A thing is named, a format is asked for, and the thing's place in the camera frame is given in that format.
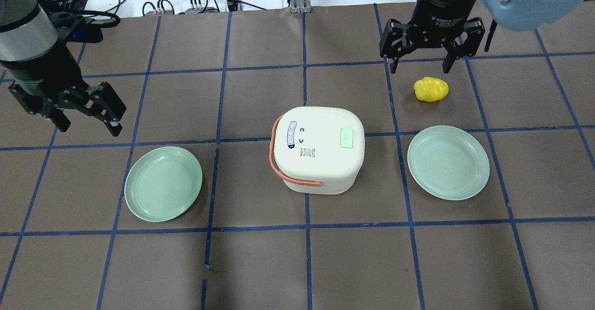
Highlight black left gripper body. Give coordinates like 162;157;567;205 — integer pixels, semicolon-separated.
8;45;88;115

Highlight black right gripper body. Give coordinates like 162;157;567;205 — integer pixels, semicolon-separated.
406;0;476;49

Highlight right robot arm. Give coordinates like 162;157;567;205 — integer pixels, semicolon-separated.
379;0;587;73

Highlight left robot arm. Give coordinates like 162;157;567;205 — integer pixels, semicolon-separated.
0;0;127;137

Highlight yellow bell pepper toy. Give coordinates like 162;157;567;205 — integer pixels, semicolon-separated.
414;77;450;102

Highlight left green plate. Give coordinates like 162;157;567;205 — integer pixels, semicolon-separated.
124;146;203;223

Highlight green plate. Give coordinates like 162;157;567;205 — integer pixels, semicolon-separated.
407;125;490;201
124;146;203;223

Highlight right green plate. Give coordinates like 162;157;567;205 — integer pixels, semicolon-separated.
407;125;490;201

